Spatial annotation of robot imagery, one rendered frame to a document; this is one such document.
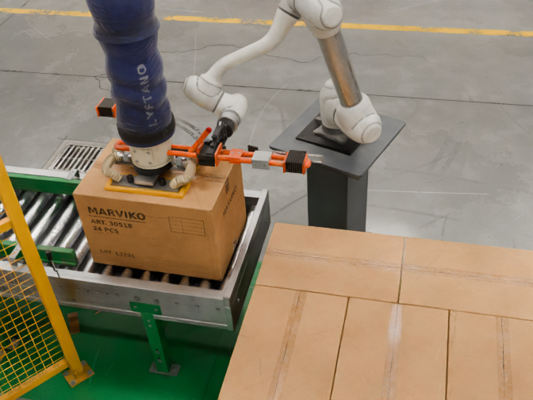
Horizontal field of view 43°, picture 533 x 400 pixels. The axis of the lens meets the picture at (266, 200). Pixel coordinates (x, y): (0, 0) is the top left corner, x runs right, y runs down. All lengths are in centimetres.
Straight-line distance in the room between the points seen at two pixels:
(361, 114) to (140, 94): 99
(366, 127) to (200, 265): 93
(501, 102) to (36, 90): 352
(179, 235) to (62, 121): 257
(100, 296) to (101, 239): 25
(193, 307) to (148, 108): 86
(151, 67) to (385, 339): 135
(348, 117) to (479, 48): 292
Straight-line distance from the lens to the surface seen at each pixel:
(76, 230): 332
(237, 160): 265
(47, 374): 332
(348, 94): 294
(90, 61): 594
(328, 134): 327
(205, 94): 290
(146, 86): 254
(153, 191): 274
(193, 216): 268
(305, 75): 534
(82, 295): 308
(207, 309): 286
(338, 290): 285
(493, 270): 301
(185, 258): 287
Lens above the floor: 265
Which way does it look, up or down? 40 degrees down
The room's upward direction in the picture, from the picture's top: 5 degrees counter-clockwise
